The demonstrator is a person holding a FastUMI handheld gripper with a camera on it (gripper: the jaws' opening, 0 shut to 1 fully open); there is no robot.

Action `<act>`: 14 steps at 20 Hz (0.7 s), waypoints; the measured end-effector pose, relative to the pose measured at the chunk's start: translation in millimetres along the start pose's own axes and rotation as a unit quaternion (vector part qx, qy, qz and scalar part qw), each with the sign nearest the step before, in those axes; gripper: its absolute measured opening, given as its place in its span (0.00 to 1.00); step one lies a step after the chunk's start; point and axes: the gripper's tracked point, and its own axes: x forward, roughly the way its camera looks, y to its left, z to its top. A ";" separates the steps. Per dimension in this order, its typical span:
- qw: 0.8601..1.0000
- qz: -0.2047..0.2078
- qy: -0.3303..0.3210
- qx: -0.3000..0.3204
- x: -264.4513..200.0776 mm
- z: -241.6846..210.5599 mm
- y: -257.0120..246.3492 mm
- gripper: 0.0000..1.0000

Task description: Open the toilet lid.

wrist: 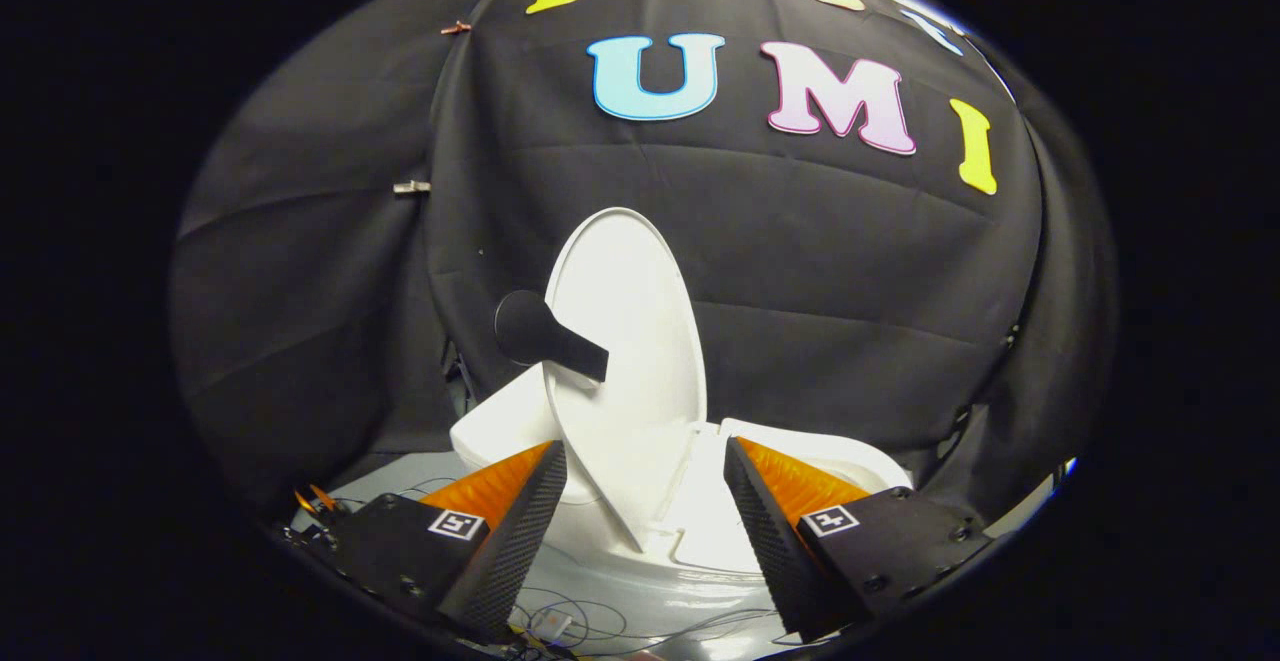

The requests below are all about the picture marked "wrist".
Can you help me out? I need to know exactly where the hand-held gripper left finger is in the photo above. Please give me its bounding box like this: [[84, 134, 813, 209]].
[[325, 440, 569, 643]]

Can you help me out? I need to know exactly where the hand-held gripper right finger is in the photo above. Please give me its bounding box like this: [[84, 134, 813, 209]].
[[723, 436, 993, 643]]

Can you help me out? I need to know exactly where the white toilet seat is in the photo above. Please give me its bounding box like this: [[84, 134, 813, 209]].
[[655, 418, 914, 574]]

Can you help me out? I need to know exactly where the white toilet tank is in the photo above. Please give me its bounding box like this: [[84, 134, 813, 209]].
[[449, 362, 567, 504]]

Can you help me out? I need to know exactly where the black backdrop cloth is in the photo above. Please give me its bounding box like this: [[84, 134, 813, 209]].
[[170, 0, 1119, 522]]

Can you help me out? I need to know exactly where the black round lid handle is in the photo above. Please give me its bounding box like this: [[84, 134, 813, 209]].
[[494, 290, 610, 384]]

